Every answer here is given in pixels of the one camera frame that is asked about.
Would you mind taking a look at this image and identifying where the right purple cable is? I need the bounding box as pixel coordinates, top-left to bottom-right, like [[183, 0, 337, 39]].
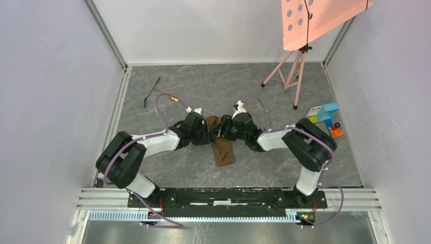
[[240, 97, 345, 229]]

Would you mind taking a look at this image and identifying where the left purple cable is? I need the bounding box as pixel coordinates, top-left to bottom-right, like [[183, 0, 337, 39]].
[[102, 94, 191, 228]]

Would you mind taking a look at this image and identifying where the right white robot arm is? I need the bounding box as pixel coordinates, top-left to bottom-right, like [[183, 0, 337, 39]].
[[209, 112, 337, 207]]

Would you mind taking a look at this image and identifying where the pink music stand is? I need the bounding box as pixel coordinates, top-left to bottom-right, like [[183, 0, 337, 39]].
[[261, 0, 374, 110]]

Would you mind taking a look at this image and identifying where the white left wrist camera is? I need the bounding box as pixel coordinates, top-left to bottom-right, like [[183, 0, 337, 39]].
[[186, 107, 203, 117]]

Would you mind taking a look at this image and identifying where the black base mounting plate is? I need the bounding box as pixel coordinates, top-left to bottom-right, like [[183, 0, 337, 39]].
[[145, 187, 328, 218]]

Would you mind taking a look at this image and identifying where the brown cloth napkin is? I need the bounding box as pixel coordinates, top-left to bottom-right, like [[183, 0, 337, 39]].
[[206, 115, 236, 167]]

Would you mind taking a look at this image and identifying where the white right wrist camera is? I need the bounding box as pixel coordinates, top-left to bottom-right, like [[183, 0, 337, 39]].
[[232, 100, 247, 118]]

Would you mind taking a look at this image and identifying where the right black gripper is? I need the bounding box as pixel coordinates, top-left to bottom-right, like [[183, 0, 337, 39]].
[[210, 114, 248, 141]]

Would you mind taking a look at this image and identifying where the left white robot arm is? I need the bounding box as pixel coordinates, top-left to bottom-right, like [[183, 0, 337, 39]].
[[96, 108, 210, 207]]

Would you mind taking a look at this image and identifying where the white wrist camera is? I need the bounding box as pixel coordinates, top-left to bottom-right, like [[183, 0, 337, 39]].
[[232, 100, 247, 118], [186, 107, 203, 117]]

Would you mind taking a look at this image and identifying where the colourful toy block structure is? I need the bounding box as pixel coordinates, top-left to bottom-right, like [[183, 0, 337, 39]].
[[306, 103, 344, 138]]

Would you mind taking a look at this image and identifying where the gold spoon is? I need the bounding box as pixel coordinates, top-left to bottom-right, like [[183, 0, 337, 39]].
[[154, 87, 179, 102]]

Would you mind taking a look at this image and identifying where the purple cable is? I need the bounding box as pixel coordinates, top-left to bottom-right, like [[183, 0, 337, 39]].
[[240, 97, 345, 229], [102, 94, 191, 228]]

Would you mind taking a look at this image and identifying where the black fork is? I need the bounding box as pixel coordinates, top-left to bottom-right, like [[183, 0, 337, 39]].
[[143, 77, 161, 108]]

